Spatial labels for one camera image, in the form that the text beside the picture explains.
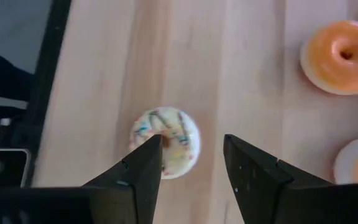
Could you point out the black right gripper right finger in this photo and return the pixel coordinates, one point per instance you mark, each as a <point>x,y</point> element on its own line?
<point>253,180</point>

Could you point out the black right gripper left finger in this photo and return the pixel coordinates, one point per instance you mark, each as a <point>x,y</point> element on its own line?
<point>141,174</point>

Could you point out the small white sprinkle donut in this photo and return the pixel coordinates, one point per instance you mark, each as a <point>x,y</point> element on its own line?
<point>179,137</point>

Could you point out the small orange glazed donut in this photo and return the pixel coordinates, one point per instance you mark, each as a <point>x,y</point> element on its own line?
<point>328,68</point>
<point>357,161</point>

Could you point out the dark blurry object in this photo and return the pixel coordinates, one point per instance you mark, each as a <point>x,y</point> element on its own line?
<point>2,74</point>

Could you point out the black aluminium rig frame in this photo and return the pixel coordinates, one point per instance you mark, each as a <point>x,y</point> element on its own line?
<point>47,77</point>

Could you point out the table-level camera box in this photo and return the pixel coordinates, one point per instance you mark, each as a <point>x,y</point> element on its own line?
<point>2,168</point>

